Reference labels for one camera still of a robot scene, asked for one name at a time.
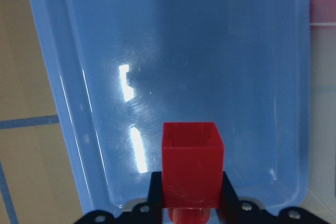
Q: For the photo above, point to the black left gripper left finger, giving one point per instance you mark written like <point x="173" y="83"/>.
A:
<point x="155" y="198"/>

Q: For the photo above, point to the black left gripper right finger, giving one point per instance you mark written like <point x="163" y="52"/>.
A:
<point x="227" y="212"/>

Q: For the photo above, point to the red block single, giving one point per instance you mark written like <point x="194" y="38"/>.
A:
<point x="192" y="170"/>

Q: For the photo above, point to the clear plastic storage box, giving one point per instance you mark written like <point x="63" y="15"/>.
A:
<point x="321" y="193"/>

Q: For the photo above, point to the blue plastic tray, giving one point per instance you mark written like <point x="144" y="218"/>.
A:
<point x="119" y="69"/>

